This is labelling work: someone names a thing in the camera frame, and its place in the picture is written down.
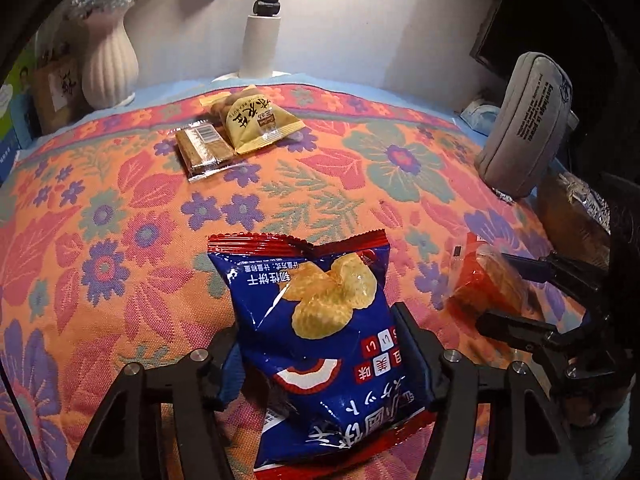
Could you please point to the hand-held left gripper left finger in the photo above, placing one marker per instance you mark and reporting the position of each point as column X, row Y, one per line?
column 231, row 370

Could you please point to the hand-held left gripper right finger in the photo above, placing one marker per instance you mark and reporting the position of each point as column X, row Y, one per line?
column 417, row 345

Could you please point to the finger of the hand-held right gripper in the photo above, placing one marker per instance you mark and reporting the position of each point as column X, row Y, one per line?
column 545, row 270
column 515, row 327

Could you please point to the orange cake packet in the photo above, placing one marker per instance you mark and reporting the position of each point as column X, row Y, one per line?
column 482, row 285

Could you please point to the brown bread package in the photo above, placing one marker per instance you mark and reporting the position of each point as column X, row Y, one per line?
column 570, row 220

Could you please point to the blue chip packet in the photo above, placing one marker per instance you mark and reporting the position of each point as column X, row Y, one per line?
column 320, row 340

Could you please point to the person's right forearm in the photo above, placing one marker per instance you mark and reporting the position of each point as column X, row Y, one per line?
column 622, row 450

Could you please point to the person's right hand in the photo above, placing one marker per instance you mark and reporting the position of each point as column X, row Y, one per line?
column 592, row 410

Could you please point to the clear cracker packet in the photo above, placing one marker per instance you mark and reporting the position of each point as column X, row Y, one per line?
column 592, row 200

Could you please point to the floral printed tablecloth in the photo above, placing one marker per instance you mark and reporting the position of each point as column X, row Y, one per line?
column 150, row 260

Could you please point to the grey pencil case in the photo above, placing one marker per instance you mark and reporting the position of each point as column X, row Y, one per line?
column 527, row 125

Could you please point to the light blue cloth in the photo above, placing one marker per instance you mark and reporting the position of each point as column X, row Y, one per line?
column 480, row 115

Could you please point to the brown biscuit packet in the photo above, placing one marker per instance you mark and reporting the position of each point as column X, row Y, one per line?
column 205, row 150

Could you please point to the yellow peanut packet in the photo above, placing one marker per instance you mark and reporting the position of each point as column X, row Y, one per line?
column 255, row 120

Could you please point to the stack of books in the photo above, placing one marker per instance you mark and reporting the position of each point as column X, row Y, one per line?
column 12, row 145

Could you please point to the white ribbed vase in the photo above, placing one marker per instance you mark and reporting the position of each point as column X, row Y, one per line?
column 110, row 70

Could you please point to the white desk lamp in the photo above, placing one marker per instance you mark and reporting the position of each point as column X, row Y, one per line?
column 262, row 35

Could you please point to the green book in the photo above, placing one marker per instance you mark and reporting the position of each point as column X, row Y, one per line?
column 15, row 90

